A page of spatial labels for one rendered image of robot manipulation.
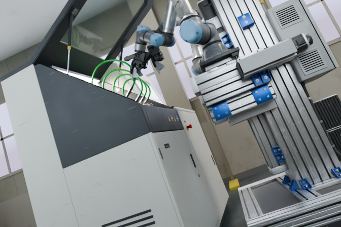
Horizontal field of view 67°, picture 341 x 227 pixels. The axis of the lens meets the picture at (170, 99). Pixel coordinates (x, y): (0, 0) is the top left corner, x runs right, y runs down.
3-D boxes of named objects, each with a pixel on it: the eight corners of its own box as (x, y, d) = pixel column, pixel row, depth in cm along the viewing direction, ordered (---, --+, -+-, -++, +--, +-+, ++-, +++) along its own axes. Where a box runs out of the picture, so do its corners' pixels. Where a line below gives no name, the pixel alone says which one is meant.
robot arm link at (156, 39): (169, 35, 160) (156, 32, 166) (157, 33, 151) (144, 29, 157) (166, 48, 162) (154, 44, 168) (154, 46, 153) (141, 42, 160)
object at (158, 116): (153, 131, 138) (143, 104, 141) (146, 135, 139) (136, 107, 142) (182, 128, 197) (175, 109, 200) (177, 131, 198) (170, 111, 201)
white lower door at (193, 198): (202, 267, 123) (153, 132, 136) (198, 268, 123) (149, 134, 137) (219, 219, 184) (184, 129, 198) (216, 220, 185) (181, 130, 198)
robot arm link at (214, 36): (225, 40, 150) (216, 20, 152) (213, 38, 139) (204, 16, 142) (209, 51, 157) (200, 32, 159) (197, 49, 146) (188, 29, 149)
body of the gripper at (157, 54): (161, 57, 182) (156, 42, 185) (150, 62, 185) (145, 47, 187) (165, 60, 190) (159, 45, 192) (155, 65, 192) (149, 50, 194)
